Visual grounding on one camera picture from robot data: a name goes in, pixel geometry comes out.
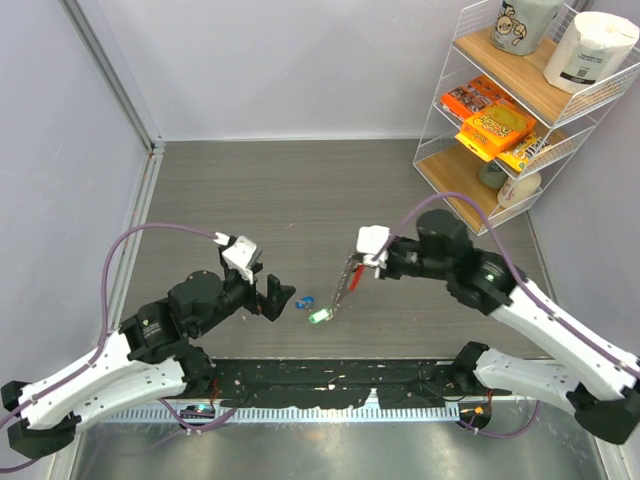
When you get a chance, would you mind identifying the white wire shelf rack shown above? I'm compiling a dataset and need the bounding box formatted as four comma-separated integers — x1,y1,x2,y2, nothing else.
413,1,639,235

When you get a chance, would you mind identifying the blue capped key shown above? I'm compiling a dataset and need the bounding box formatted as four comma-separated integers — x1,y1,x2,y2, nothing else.
295,296,315,310

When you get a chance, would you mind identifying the red grey carabiner keyring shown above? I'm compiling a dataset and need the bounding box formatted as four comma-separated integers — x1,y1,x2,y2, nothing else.
331,252,364,318

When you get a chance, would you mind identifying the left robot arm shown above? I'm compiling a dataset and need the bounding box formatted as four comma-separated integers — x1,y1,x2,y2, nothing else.
1,269,296,460

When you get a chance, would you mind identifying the orange brown snack box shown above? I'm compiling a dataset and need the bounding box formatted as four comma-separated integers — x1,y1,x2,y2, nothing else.
440,75,513,121

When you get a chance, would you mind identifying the aluminium corner frame post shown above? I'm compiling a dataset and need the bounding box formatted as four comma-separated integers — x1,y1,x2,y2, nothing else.
59,0,166,154

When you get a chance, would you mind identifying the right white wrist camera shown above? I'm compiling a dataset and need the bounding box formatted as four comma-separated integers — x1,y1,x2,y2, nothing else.
356,225,390,268

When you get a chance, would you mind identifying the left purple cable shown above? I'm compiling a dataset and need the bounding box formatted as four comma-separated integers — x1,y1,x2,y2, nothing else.
0,222,221,474

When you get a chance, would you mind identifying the white paper towel roll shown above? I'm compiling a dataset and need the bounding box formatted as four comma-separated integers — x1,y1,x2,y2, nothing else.
543,11,639,94

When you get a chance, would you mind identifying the green tagged key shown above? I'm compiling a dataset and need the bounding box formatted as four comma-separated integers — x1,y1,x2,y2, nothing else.
309,308,333,325

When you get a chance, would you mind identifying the white slotted cable duct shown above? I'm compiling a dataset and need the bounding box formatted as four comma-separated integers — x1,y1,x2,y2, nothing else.
101,399,460,424

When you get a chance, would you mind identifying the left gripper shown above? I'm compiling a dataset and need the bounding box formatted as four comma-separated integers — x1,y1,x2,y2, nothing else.
194,262,297,336

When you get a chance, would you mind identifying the grey printed snack bag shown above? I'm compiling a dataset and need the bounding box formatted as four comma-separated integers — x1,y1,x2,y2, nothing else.
491,0,562,56

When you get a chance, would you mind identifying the cream bottle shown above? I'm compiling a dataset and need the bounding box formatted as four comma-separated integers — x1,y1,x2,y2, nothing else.
497,172,541,209

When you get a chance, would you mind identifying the purple cable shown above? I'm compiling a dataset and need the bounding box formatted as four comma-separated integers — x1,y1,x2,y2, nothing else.
0,222,221,474
384,192,640,439

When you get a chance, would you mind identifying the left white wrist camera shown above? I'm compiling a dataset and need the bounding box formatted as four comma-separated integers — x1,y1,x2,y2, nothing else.
214,232,262,284

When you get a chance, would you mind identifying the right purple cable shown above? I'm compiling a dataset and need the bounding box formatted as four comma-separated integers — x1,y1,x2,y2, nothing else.
384,192,640,439

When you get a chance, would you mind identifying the yellow candy bag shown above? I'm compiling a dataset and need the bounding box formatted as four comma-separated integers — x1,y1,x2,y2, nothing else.
497,132,549,173

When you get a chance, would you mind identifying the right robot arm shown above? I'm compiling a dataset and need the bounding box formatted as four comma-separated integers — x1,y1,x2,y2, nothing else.
356,209,639,445

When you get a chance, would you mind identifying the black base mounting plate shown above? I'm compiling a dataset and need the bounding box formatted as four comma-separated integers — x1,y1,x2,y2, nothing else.
213,359,488,410

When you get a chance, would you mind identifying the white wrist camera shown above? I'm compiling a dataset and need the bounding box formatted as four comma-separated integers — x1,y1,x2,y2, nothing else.
356,225,390,268
214,232,262,284

